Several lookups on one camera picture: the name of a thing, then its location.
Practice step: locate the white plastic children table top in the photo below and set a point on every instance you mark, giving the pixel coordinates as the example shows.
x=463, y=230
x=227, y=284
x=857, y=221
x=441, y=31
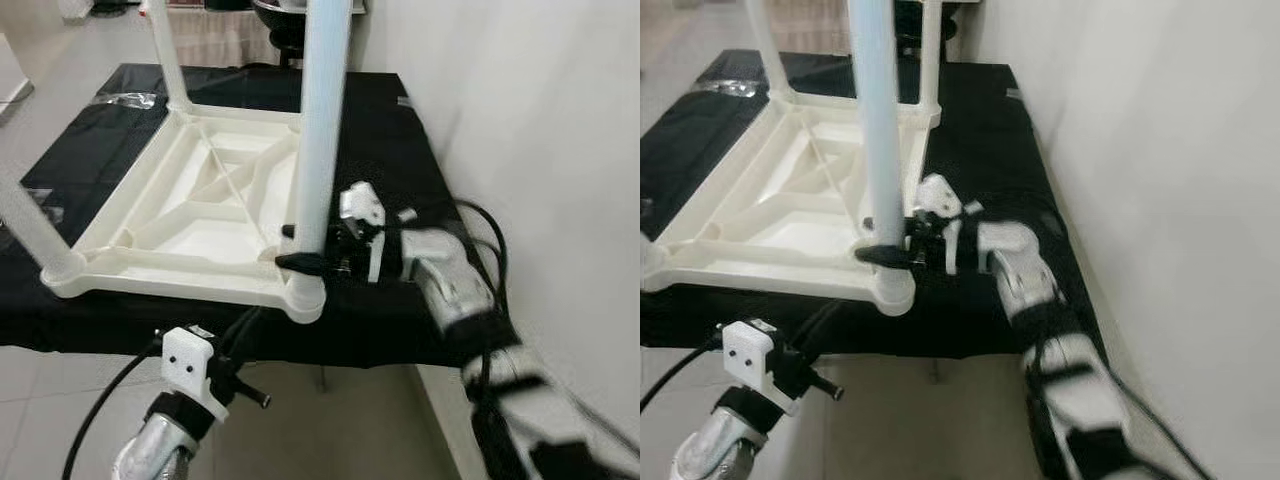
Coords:
x=790, y=210
x=200, y=215

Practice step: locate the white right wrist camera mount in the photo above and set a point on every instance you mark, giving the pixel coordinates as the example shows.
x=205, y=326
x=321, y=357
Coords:
x=362, y=208
x=935, y=198

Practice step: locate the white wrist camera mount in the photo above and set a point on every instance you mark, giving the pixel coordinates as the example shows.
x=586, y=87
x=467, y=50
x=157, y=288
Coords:
x=190, y=360
x=362, y=208
x=755, y=355
x=935, y=198

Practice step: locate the black cloth mat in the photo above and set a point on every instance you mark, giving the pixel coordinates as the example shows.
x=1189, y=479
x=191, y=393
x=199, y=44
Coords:
x=1000, y=150
x=420, y=150

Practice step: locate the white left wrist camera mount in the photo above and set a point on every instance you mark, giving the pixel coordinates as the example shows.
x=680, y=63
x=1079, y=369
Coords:
x=755, y=355
x=190, y=360

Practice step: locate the grey metal table foot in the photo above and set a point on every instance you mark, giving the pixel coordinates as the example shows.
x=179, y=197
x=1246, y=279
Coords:
x=320, y=378

